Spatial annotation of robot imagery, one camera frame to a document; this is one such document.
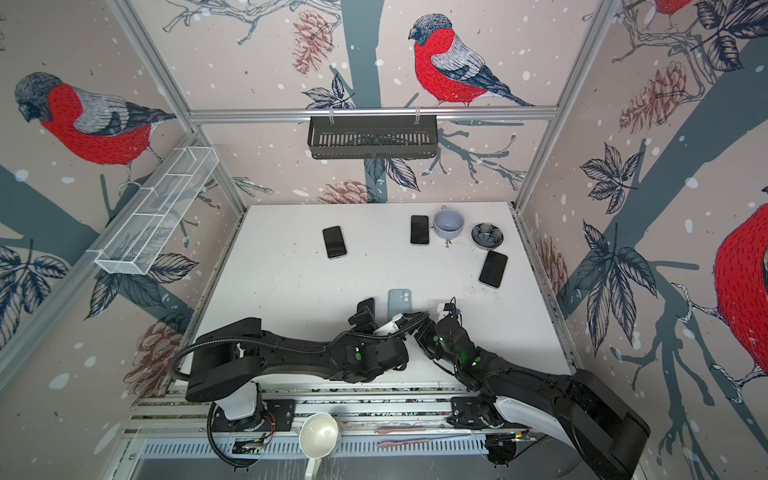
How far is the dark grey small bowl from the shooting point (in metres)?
1.08

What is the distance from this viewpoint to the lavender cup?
3.57ft

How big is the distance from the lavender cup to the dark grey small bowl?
0.19ft
